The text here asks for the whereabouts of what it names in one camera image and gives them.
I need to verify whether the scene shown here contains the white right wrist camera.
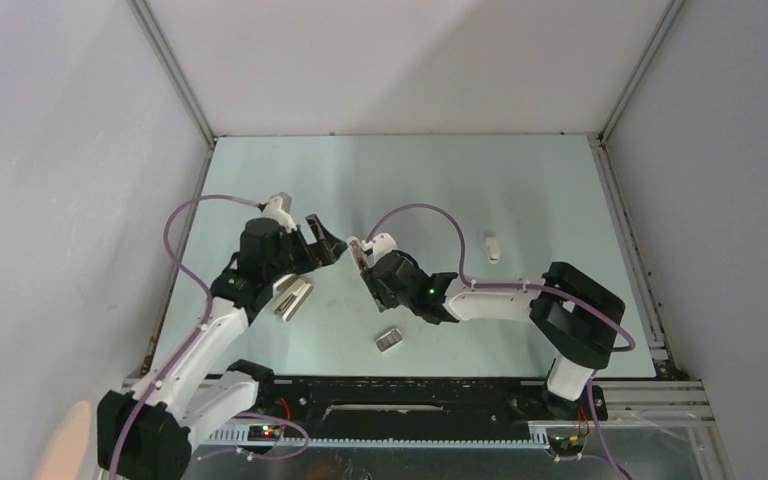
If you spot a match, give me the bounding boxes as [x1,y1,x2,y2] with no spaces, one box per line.
[361,233,398,263]

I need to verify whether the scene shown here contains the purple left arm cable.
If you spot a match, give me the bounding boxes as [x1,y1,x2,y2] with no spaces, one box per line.
[106,194,273,480]

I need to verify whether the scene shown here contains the white slotted cable duct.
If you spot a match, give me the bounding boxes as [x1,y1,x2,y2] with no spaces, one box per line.
[202,424,550,450]

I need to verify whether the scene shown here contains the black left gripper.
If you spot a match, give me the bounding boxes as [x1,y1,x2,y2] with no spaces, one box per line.
[265,214,346,282]

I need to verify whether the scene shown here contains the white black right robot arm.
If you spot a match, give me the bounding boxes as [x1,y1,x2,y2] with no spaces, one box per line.
[355,250,636,418]

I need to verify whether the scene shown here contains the white small stapler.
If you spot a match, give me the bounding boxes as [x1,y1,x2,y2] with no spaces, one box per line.
[484,235,502,264]

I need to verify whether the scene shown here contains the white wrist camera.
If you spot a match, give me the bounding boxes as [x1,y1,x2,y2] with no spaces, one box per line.
[260,192,298,232]
[361,233,398,263]

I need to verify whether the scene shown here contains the grey staple strip block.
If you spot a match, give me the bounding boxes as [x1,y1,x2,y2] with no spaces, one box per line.
[374,327,404,354]

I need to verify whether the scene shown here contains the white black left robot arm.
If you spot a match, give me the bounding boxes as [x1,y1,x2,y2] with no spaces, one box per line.
[97,214,348,479]

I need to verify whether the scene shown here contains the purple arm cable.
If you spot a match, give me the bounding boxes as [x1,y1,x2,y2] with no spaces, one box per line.
[106,194,273,480]
[365,203,637,480]

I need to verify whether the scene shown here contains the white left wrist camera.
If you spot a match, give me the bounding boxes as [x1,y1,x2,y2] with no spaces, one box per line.
[260,192,298,232]

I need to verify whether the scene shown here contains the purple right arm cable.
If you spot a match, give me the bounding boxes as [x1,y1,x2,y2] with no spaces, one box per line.
[365,203,637,480]

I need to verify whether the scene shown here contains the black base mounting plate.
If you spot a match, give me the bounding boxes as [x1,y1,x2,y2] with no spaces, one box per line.
[212,376,609,444]

